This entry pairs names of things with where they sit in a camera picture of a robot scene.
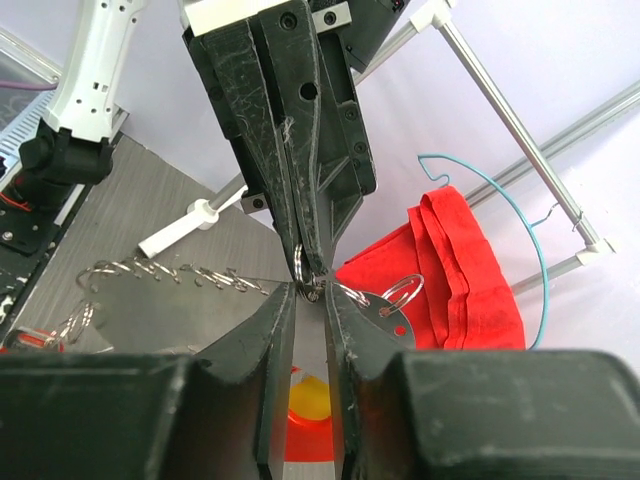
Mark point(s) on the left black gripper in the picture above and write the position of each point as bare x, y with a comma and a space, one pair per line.
312, 46

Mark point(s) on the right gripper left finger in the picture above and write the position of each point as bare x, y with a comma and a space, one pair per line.
218, 414

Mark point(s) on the white cable duct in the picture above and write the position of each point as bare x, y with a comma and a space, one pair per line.
23, 127

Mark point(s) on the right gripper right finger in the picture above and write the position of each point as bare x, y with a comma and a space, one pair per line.
474, 414

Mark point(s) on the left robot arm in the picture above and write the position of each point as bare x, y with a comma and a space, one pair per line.
72, 144

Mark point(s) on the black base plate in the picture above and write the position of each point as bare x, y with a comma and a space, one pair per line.
29, 240

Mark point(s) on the white clothes rack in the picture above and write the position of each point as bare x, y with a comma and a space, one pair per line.
553, 61

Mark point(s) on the red cloth on hanger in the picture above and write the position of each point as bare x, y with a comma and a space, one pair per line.
465, 302

